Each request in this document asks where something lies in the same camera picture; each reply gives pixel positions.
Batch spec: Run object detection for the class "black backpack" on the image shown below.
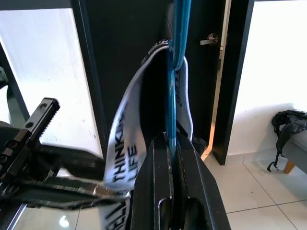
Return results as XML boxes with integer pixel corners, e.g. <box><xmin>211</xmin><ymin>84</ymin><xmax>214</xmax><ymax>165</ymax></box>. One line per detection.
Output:
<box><xmin>267</xmin><ymin>109</ymin><xmax>307</xmax><ymax>172</ymax></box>

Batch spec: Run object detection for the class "black underwear with white waistband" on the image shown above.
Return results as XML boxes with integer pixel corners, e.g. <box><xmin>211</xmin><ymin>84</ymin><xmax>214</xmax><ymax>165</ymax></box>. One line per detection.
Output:
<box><xmin>100</xmin><ymin>2</ymin><xmax>207</xmax><ymax>230</ymax></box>

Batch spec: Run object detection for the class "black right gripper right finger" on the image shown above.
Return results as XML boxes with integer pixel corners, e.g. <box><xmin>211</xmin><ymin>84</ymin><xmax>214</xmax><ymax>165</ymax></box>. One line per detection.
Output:
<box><xmin>176</xmin><ymin>134</ymin><xmax>231</xmax><ymax>230</ymax></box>

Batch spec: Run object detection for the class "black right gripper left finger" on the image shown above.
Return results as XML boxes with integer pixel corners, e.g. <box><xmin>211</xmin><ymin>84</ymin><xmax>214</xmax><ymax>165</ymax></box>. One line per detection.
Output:
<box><xmin>129</xmin><ymin>131</ymin><xmax>174</xmax><ymax>230</ymax></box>

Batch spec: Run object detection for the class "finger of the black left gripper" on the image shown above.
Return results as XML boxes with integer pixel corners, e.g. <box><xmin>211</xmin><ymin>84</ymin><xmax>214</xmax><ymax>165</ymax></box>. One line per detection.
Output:
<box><xmin>14</xmin><ymin>177</ymin><xmax>128</xmax><ymax>209</ymax></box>
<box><xmin>39</xmin><ymin>143</ymin><xmax>106</xmax><ymax>181</ymax></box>

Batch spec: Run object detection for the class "silver lever door handle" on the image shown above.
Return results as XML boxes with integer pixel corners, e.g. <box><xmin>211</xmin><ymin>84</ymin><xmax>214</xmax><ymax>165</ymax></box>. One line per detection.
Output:
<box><xmin>200</xmin><ymin>33</ymin><xmax>219</xmax><ymax>46</ymax></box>

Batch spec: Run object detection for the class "grey bench with wooden leg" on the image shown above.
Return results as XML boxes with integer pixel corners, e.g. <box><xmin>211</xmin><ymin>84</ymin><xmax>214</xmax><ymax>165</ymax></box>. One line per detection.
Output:
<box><xmin>283</xmin><ymin>129</ymin><xmax>307</xmax><ymax>175</ymax></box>

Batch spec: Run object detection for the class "blue plastic clothes hanger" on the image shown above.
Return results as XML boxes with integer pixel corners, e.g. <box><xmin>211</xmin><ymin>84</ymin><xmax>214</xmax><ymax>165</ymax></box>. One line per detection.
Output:
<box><xmin>165</xmin><ymin>0</ymin><xmax>190</xmax><ymax>154</ymax></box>

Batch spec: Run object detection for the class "black door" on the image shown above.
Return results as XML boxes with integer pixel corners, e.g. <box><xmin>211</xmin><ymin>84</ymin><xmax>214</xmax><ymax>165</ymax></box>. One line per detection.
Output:
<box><xmin>86</xmin><ymin>0</ymin><xmax>227</xmax><ymax>166</ymax></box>

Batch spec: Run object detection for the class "black door frame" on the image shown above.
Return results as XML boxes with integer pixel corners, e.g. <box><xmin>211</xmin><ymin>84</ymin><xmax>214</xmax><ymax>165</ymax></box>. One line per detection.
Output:
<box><xmin>212</xmin><ymin>0</ymin><xmax>255</xmax><ymax>166</ymax></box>

